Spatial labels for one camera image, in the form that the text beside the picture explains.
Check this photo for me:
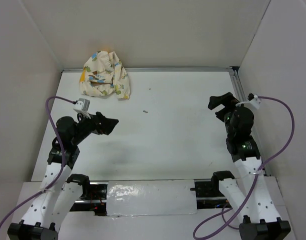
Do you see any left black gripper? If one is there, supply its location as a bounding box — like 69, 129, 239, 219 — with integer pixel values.
71, 110, 118, 146

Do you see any cream cartoon print yellow-lined jacket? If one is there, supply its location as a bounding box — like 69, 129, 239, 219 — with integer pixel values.
79, 51, 131, 100

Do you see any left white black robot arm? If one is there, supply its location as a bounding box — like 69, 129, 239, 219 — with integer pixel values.
7, 112, 119, 240

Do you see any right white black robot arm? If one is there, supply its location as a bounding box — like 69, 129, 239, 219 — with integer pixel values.
208, 92, 291, 240

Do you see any silver foil covered front panel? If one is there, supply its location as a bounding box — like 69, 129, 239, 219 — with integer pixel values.
106, 179, 197, 217

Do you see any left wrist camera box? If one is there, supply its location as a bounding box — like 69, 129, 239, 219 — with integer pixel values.
73, 98, 90, 112

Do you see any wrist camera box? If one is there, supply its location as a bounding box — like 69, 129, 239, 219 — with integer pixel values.
73, 98, 90, 112
236, 93, 261, 110

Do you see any aluminium frame rail right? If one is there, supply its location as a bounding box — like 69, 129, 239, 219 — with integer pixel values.
228, 66, 247, 101

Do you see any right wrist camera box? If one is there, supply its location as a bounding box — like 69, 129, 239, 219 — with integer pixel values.
236, 93, 261, 110

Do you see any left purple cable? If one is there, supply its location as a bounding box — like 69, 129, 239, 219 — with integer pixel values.
0, 96, 78, 240

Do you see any purple cable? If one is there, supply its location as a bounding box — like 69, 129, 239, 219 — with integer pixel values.
193, 95, 295, 240
0, 96, 78, 240

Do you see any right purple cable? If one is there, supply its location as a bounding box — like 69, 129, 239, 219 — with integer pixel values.
193, 95, 295, 240

